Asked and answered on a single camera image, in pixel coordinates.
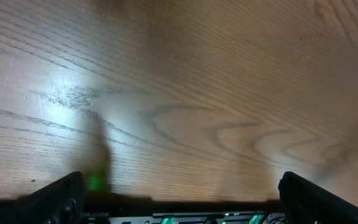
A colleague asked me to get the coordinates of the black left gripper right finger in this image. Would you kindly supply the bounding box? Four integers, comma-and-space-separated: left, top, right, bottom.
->
278, 172, 358, 224

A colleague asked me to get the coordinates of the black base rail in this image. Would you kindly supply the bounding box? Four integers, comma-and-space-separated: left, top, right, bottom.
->
0, 192, 287, 224

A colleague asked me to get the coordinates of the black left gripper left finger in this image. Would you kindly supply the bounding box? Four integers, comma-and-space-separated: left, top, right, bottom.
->
0, 171, 86, 224

